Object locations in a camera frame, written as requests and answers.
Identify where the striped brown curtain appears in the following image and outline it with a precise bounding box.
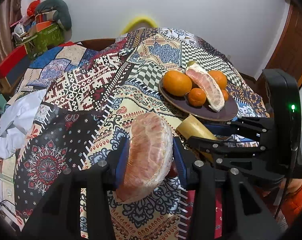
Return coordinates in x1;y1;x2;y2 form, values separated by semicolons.
0;0;24;92

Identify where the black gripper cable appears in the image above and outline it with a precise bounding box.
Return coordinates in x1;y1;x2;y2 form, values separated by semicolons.
273;145;298;220

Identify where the patterned patchwork blanket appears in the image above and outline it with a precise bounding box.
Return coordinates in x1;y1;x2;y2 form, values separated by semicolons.
14;26;269;240

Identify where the yellow foam tube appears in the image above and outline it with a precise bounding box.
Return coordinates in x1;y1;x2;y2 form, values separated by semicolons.
120;15;158;36

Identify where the dark wooden bed frame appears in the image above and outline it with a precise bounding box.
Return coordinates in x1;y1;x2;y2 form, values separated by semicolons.
74;39;119;52

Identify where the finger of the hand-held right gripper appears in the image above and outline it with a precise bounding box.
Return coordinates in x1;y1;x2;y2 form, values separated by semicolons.
204;116;275;142
187;135;279;180

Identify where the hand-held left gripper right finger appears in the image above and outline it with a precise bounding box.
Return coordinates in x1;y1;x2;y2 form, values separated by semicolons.
172;136;289;240

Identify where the blue patchwork quilt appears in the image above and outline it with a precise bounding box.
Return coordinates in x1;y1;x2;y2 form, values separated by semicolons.
16;42;131;95

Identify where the peeled pomelo segment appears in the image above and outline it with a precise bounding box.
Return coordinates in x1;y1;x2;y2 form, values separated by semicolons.
115;112;174;204
185;63;225;112

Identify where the person's right forearm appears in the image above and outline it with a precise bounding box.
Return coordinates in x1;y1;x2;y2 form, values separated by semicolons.
256;166;302;230

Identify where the orange box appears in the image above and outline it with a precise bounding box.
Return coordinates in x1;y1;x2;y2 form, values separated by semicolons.
35;12;53;27

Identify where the green fabric bag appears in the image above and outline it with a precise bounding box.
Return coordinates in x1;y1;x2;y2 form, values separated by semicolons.
24;24;66;56

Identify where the large orange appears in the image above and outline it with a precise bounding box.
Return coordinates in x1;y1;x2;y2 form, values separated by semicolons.
162;70;193;97
207;70;228;90

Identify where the white cloth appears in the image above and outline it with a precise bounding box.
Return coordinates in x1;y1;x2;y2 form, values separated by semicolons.
0;89;51;159

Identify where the dark purple plate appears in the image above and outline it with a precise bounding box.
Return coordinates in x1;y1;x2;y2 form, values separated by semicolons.
158;76;239;121

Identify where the wooden door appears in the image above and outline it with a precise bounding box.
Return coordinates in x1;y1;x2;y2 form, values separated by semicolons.
264;2;302;87

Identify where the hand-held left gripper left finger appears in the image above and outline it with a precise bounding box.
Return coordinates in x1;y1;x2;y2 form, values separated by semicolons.
24;137;131;240

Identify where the grey curved pillow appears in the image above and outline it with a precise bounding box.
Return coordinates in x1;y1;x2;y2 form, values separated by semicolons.
35;0;72;30

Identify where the red box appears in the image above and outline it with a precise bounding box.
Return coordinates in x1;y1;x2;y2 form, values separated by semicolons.
0;45;30;79

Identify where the red plastic bag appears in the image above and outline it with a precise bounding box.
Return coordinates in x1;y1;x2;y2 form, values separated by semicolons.
27;0;41;15

